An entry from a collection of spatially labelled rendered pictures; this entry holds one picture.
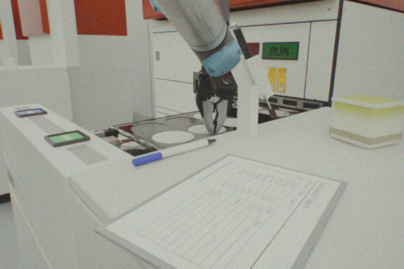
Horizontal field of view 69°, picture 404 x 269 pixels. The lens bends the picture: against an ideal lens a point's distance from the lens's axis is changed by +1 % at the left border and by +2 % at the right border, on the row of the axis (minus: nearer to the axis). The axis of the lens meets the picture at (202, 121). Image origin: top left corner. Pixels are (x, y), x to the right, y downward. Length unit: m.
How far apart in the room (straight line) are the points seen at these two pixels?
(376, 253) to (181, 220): 0.15
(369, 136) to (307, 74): 0.38
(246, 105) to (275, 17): 0.44
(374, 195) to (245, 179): 0.13
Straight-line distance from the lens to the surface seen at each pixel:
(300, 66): 0.83
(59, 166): 0.42
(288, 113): 0.85
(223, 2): 0.67
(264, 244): 0.24
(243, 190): 0.31
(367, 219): 0.30
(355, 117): 0.49
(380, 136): 0.49
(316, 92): 0.81
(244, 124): 0.49
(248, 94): 0.48
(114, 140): 0.68
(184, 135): 0.72
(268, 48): 0.88
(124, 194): 0.31
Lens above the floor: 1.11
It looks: 14 degrees down
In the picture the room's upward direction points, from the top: straight up
